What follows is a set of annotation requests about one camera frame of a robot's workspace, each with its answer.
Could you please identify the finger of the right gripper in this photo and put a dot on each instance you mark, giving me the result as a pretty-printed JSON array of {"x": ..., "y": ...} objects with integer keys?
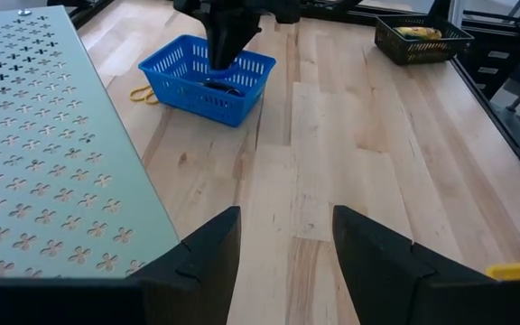
[
  {"x": 220, "y": 43},
  {"x": 244, "y": 36}
]

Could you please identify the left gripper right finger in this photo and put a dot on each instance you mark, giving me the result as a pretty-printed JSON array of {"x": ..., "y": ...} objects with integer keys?
[{"x": 377, "y": 271}]

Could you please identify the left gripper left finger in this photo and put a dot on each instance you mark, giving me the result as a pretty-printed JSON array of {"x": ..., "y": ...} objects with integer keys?
[{"x": 206, "y": 271}]

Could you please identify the yellow green crayon box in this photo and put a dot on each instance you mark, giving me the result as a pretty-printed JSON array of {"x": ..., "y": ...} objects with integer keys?
[{"x": 418, "y": 33}]

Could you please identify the blue plastic basket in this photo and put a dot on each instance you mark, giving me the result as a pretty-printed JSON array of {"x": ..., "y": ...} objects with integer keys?
[{"x": 206, "y": 108}]

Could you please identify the yellow rubber band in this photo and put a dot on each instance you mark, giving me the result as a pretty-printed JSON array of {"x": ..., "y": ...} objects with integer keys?
[{"x": 132, "y": 95}]

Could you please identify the black plastic basket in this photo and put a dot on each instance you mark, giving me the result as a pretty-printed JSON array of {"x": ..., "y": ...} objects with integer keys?
[{"x": 422, "y": 52}]

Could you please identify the green perforated metal shelf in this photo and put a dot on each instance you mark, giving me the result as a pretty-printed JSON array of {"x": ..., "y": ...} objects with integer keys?
[{"x": 39, "y": 135}]

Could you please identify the black drawer cabinet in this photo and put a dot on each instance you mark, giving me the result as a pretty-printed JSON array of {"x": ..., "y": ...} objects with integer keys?
[{"x": 490, "y": 67}]

